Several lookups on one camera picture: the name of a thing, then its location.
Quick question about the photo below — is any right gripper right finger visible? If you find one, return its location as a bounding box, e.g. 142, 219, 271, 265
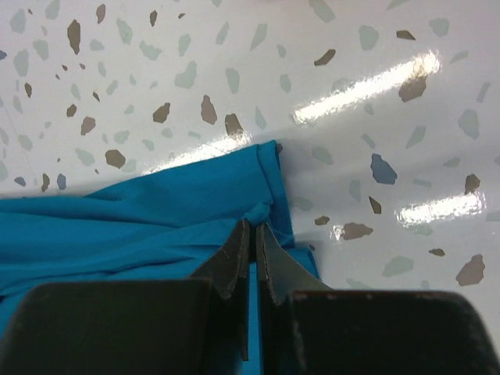
255, 224, 499, 374

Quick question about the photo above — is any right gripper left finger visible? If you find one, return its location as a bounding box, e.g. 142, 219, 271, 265
1, 220, 250, 374

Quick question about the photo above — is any blue t shirt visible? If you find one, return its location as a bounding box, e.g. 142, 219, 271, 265
1, 141, 318, 374

